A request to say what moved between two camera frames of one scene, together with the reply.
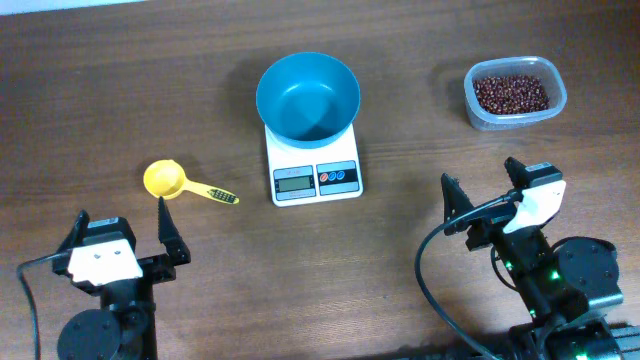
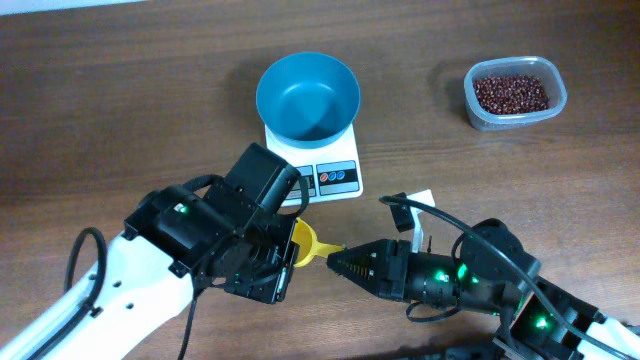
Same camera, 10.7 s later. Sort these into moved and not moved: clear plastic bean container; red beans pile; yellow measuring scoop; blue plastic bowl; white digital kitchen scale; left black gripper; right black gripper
Moved: right black gripper; yellow measuring scoop; left black gripper
Not moved: white digital kitchen scale; blue plastic bowl; red beans pile; clear plastic bean container
